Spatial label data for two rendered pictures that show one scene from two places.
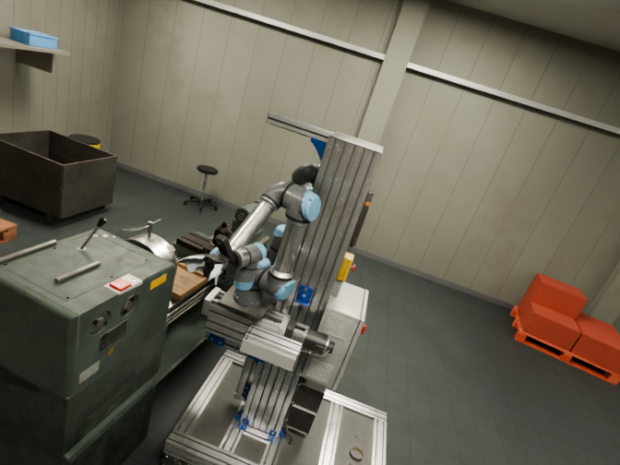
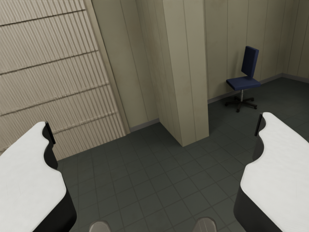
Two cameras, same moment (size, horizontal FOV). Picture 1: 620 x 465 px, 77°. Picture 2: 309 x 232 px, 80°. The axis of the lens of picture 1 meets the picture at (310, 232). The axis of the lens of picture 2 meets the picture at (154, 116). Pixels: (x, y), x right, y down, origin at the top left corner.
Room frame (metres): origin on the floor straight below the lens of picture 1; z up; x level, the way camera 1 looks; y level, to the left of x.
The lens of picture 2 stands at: (1.20, 0.29, 1.64)
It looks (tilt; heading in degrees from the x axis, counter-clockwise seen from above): 29 degrees down; 159
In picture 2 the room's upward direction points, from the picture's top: 12 degrees counter-clockwise
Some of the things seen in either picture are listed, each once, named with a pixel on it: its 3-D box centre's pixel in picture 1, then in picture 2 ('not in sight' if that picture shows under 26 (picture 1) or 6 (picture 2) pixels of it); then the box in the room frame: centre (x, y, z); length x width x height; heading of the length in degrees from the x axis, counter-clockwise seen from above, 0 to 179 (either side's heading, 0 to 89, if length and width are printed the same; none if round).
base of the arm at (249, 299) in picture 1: (250, 291); not in sight; (1.66, 0.19, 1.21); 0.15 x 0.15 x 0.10
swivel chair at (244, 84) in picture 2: not in sight; (243, 79); (-0.78, 2.66, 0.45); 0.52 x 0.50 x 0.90; 83
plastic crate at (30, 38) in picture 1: (34, 38); not in sight; (4.09, 3.30, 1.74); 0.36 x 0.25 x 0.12; 175
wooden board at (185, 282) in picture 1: (171, 276); not in sight; (2.05, 0.74, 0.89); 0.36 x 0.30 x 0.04; 77
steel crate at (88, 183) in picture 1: (53, 176); not in sight; (4.02, 2.97, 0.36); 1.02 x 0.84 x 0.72; 85
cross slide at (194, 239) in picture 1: (209, 248); not in sight; (2.43, 0.63, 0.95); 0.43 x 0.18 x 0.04; 77
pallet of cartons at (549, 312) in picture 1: (572, 324); not in sight; (4.59, -3.54, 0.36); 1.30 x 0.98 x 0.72; 85
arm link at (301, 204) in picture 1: (289, 245); not in sight; (1.60, 0.07, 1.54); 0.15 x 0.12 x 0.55; 63
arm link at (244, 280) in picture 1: (242, 273); not in sight; (1.37, 0.21, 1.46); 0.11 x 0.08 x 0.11; 63
